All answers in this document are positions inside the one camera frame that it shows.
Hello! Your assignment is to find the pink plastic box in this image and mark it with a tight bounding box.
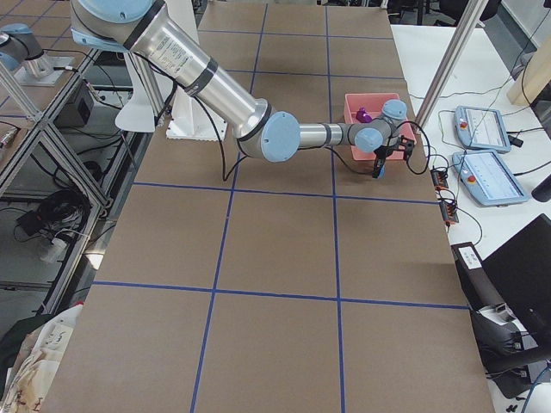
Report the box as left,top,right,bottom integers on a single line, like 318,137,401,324
344,93,416,161

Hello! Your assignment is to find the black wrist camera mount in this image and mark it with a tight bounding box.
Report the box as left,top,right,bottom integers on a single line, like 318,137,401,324
395,135,416,162

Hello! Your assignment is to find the purple toy block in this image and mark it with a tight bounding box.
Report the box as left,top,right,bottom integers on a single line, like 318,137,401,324
355,107,373,123

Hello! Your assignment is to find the white pedestal column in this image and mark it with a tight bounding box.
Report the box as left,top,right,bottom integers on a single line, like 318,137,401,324
115,0,232,142

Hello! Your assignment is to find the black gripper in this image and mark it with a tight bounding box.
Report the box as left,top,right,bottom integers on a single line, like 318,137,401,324
372,146,395,177

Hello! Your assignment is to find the aluminium frame post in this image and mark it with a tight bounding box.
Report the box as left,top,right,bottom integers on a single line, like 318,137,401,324
415,0,500,130

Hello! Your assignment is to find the black orange connector strip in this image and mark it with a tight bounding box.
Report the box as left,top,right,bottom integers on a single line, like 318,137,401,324
430,168,460,227

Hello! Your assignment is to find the black laptop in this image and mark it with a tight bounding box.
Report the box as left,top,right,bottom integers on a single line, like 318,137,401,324
482,213,550,344

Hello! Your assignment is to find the teach pendant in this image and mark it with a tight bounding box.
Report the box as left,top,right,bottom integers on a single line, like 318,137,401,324
452,150,529,207
454,106,511,153

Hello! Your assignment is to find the upper teach pendant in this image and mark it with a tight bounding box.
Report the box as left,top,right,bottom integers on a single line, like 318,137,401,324
454,106,511,153

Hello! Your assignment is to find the lower teach pendant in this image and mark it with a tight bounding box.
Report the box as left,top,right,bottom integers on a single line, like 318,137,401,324
452,150,529,207

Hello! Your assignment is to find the small blue toy block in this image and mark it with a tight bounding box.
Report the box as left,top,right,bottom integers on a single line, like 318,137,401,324
373,166,386,179

